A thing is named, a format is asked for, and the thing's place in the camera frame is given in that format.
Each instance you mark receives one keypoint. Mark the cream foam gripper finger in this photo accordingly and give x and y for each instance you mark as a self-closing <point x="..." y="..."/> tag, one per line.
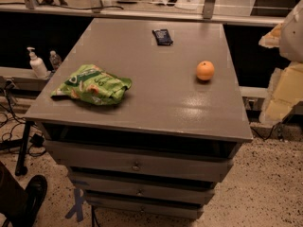
<point x="285" y="90"/>
<point x="272" y="38"/>

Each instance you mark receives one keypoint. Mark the green rice chip bag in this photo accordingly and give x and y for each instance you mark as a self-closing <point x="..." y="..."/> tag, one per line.
<point x="94" y="85"/>

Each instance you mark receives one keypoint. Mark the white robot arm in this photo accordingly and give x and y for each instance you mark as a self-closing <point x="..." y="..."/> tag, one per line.
<point x="291" y="41"/>

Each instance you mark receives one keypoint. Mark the orange fruit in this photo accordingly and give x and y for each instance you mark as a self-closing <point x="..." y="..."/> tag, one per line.
<point x="205" y="70"/>

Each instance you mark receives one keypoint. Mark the grey drawer cabinet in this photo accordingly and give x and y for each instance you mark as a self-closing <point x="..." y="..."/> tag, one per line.
<point x="170" y="140"/>

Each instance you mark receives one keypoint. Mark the small clear water bottle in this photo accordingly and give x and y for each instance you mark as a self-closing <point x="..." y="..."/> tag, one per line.
<point x="55" y="59"/>

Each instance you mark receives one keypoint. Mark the white pump lotion bottle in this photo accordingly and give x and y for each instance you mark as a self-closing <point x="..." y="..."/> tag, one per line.
<point x="37" y="64"/>

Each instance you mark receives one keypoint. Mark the blue tape cross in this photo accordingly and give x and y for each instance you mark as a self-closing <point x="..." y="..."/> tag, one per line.
<point x="78" y="208"/>

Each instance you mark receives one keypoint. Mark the black metal stand leg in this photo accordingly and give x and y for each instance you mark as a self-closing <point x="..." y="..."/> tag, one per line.
<point x="21" y="169"/>

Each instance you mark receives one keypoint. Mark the black shoe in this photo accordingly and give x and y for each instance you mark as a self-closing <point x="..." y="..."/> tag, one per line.
<point x="27" y="202"/>

